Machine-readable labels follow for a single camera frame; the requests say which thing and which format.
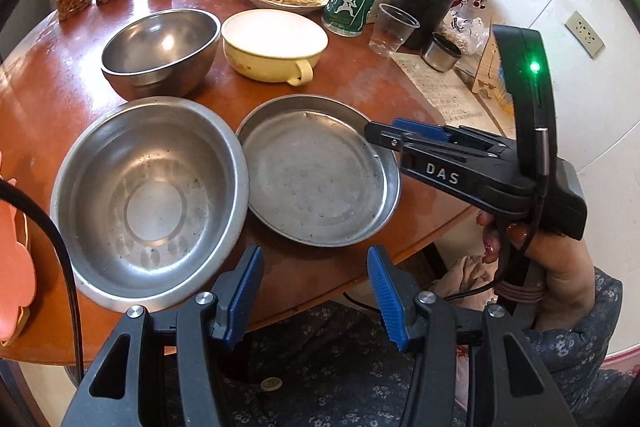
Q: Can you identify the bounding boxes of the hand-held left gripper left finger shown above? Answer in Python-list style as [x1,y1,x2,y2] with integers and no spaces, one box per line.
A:
[62,246,265,427]

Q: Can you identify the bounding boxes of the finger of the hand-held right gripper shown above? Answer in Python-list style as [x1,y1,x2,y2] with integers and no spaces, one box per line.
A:
[364,121,502,158]
[391,118,514,148]

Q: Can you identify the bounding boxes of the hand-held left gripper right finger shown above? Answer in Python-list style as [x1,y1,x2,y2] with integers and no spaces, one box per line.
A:
[366,246,576,427]

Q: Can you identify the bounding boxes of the steel plate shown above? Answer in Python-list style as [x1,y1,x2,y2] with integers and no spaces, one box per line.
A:
[235,95,402,249]

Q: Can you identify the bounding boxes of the large shallow steel bowl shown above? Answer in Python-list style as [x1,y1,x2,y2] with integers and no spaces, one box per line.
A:
[50,97,250,314]

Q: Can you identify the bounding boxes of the yellow enamel bowl with handle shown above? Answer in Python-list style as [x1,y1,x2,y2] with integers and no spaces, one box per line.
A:
[221,10,329,87]

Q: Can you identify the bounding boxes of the pink plastic plate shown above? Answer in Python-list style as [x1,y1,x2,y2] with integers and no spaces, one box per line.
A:
[0,151,36,348]

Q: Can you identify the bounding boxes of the deep steel bowl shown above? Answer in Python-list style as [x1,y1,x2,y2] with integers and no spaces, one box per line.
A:
[101,9,222,100]

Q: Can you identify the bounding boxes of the person's right hand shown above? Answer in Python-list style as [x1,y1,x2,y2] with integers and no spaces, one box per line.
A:
[476,211,597,334]

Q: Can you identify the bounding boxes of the handwritten paper sheet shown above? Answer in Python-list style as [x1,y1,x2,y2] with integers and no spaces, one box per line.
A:
[390,51,507,134]

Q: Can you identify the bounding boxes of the steel thermos cap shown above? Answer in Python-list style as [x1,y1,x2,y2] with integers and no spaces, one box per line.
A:
[421,33,464,73]

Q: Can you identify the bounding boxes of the pink cloth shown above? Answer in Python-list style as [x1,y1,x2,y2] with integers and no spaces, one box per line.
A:
[429,254,502,304]

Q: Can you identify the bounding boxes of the blue paper liners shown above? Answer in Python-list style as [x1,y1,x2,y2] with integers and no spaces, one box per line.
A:
[492,74,517,116]

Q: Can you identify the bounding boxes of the wooden clothespins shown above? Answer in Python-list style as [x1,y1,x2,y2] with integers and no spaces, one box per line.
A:
[471,32,507,96]

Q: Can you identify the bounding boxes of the clear plastic cup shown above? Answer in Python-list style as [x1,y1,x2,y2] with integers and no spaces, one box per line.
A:
[368,3,421,56]

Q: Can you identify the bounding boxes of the clear plastic bag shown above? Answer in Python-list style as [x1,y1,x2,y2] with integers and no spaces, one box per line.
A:
[448,9,489,54]

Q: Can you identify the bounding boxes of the wall power outlet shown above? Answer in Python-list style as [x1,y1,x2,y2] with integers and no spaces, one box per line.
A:
[565,10,605,58]

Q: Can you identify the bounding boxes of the black cable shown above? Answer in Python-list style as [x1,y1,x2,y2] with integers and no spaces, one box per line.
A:
[0,179,87,385]

